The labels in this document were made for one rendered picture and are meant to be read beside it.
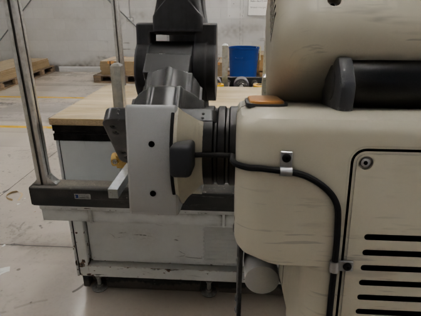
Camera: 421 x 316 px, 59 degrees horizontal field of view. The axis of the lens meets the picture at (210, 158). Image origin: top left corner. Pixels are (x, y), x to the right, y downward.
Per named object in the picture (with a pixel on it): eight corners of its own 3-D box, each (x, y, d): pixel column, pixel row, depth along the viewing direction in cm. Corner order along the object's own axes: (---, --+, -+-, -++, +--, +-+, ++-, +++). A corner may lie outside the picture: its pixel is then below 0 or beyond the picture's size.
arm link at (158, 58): (140, 82, 42) (187, 83, 42) (152, 22, 48) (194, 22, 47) (153, 129, 50) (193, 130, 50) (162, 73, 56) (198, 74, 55)
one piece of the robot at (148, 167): (178, 217, 37) (176, 105, 35) (129, 216, 38) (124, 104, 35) (190, 187, 47) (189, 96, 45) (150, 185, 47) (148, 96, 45)
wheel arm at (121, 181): (119, 200, 111) (118, 188, 110) (108, 200, 112) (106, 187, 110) (150, 150, 152) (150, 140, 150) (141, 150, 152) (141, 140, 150)
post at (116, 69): (131, 195, 139) (119, 63, 122) (122, 195, 140) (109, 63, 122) (133, 190, 143) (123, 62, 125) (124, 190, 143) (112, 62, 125)
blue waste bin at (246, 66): (260, 89, 655) (262, 46, 628) (227, 89, 658) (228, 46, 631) (258, 83, 709) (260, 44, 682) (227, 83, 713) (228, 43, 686)
